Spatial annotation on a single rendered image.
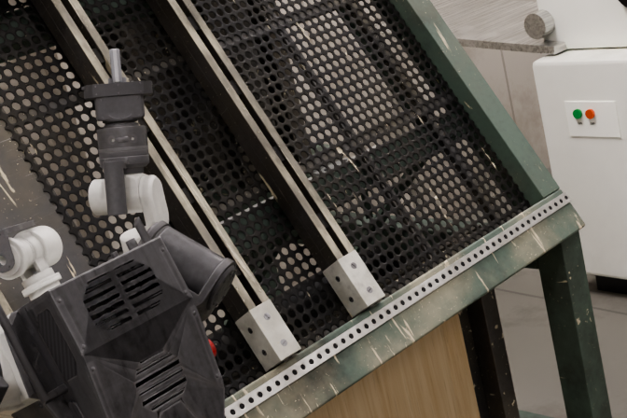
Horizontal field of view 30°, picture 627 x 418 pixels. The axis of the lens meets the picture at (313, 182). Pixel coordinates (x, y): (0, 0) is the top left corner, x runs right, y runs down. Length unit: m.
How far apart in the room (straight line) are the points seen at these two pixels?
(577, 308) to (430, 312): 0.61
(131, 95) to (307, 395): 0.78
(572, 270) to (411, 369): 0.52
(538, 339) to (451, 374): 1.34
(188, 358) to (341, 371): 0.89
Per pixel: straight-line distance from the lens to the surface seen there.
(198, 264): 1.89
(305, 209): 2.64
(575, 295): 3.23
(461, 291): 2.83
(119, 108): 2.09
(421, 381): 3.11
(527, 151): 3.19
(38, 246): 1.84
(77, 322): 1.63
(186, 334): 1.71
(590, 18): 4.50
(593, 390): 3.36
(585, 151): 4.52
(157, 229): 1.91
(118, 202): 2.05
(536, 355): 4.39
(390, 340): 2.65
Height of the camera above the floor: 1.89
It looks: 15 degrees down
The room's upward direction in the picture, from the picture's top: 13 degrees counter-clockwise
